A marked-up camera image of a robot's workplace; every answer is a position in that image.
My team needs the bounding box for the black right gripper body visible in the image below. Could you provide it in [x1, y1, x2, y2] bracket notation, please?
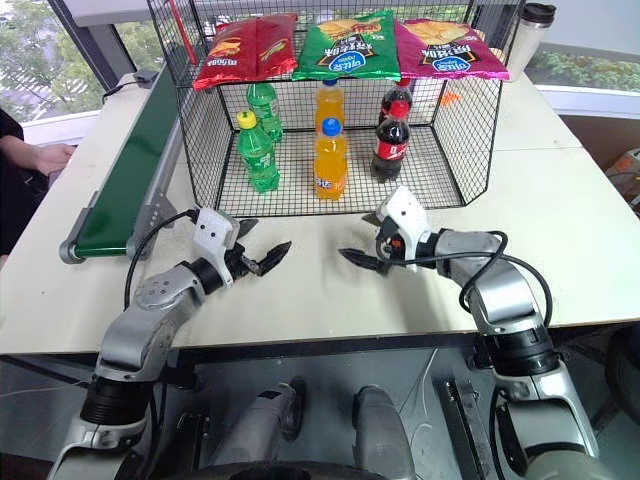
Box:
[374, 219, 409, 264]

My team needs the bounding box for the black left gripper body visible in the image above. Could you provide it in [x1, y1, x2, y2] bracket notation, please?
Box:
[225, 237, 265, 281]

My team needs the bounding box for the green conveyor belt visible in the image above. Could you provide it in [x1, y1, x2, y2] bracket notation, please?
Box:
[58, 60, 202, 265]

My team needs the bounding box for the person's bare hand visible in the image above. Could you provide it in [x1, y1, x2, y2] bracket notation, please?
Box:
[35, 142, 77, 177]

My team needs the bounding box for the orange soda bottle blue cap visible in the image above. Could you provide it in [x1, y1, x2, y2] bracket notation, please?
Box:
[314, 79, 347, 135]
[312, 117, 349, 202]

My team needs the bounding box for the green soda bottle yellow cap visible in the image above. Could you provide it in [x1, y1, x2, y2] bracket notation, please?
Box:
[235, 110, 282, 194]

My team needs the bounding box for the cola bottle red cap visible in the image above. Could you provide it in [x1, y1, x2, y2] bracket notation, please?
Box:
[377, 79, 416, 126]
[370, 99, 413, 182]

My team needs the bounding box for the silver robot leg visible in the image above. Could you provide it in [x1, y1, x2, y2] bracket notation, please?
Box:
[351, 383, 417, 480]
[212, 375, 307, 480]

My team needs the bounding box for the green chip bag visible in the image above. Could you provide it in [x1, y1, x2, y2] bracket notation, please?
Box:
[291, 9, 403, 83]

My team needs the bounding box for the red chip bag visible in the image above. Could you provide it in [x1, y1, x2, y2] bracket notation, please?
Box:
[192, 18, 262, 92]
[252, 13, 300, 82]

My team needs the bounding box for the magenta chip bag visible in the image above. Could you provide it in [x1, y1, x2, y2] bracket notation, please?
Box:
[393, 18, 511, 82]

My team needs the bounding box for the red rod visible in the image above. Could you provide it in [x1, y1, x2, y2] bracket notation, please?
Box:
[168, 0, 199, 66]

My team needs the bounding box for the white travel mug black lid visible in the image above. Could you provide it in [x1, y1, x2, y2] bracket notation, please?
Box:
[506, 2, 558, 82]

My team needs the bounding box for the orange box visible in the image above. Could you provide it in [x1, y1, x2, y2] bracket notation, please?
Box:
[603, 146, 640, 212]

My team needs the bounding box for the black wheel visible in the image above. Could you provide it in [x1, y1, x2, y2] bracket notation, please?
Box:
[605, 327, 640, 427]

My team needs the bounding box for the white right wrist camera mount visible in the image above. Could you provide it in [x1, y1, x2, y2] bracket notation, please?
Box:
[375, 185, 434, 274]

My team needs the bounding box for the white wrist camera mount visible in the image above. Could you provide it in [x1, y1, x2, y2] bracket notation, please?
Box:
[375, 185, 434, 274]
[192, 208, 242, 290]

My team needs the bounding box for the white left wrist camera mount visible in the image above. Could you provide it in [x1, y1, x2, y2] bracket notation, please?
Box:
[192, 208, 242, 290]

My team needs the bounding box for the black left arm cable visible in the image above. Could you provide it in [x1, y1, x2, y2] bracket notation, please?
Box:
[123, 209, 202, 309]

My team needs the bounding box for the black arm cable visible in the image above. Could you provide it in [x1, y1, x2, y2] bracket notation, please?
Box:
[460, 229, 554, 332]
[123, 209, 202, 309]

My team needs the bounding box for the black wire rack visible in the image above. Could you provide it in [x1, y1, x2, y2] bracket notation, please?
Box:
[146, 0, 527, 219]

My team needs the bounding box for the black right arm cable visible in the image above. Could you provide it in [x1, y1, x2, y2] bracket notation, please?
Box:
[460, 229, 554, 332]

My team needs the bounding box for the black power adapter with cable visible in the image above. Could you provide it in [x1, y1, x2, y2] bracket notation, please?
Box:
[101, 70, 159, 105]

